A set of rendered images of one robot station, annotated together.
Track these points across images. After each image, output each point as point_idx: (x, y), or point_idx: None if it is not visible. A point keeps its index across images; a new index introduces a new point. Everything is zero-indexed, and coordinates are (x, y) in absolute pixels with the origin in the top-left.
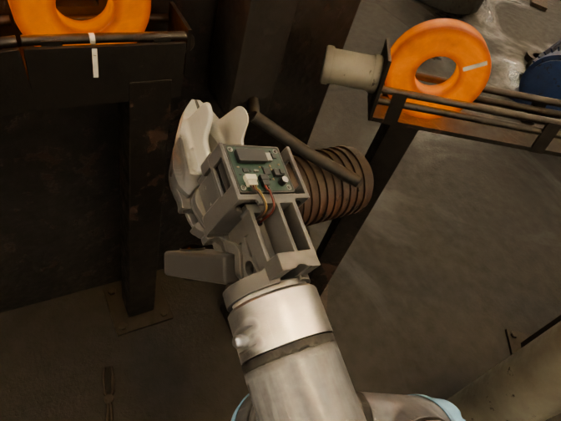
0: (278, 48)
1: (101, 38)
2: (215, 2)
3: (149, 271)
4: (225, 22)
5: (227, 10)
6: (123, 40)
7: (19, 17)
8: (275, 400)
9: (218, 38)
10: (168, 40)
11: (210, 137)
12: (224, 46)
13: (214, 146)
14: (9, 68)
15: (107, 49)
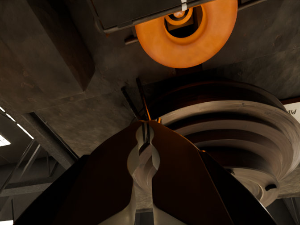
0: (15, 48)
1: (177, 10)
2: (76, 27)
3: None
4: (67, 31)
5: (73, 40)
6: (158, 13)
7: (233, 0)
8: None
9: (59, 7)
10: (119, 24)
11: (138, 162)
12: (53, 12)
13: (130, 167)
14: None
15: (172, 3)
